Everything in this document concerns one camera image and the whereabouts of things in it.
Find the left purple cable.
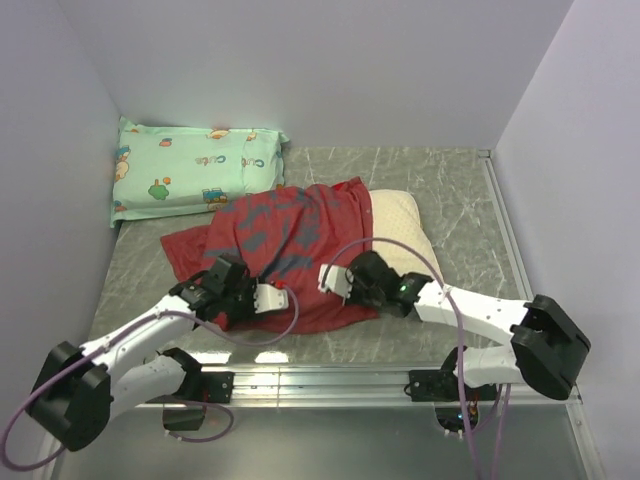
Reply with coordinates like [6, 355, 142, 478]
[0, 282, 301, 472]

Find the aluminium front rail frame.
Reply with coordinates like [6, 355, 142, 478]
[31, 361, 601, 480]

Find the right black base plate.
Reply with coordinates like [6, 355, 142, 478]
[404, 370, 502, 437]

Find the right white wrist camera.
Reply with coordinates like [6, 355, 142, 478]
[318, 264, 354, 304]

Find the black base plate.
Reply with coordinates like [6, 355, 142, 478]
[162, 371, 235, 444]
[404, 370, 502, 437]

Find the cream yellow foam pillow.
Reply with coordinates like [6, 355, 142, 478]
[369, 189, 442, 277]

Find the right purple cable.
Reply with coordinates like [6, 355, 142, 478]
[326, 237, 512, 480]

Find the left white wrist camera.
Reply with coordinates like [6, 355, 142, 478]
[253, 283, 289, 315]

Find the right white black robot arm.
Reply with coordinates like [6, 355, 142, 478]
[326, 251, 591, 401]

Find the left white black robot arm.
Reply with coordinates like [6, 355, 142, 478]
[26, 254, 257, 452]

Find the red patterned pillowcase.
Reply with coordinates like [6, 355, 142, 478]
[160, 177, 378, 334]

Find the purple cable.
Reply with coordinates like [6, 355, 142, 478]
[0, 282, 301, 472]
[326, 237, 512, 480]

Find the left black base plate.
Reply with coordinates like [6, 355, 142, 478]
[162, 371, 235, 444]

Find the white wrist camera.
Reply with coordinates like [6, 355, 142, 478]
[253, 283, 289, 315]
[318, 264, 354, 304]

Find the mint green cartoon pillow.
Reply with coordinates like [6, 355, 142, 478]
[110, 116, 289, 225]

